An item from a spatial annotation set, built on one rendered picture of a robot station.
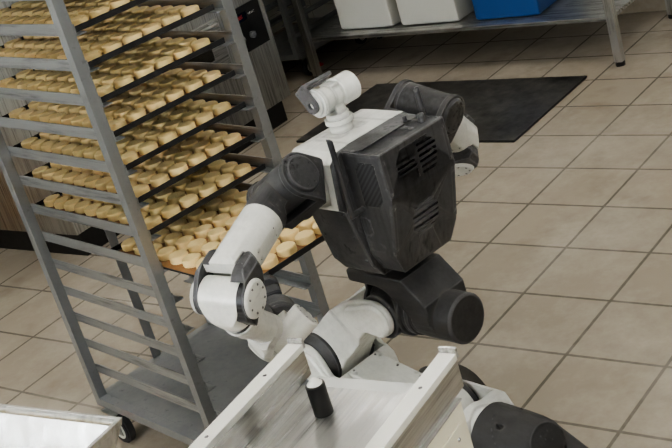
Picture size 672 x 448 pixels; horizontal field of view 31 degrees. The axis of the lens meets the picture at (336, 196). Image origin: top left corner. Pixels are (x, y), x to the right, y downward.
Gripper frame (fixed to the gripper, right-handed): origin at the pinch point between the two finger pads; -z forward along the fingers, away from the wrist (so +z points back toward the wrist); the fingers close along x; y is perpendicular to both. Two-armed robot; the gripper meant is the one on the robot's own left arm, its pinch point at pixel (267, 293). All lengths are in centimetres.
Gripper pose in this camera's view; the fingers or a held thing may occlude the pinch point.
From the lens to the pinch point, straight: 276.2
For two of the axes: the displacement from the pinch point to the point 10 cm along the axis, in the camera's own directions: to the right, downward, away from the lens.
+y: -9.4, 3.3, -1.2
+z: 2.2, 3.1, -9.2
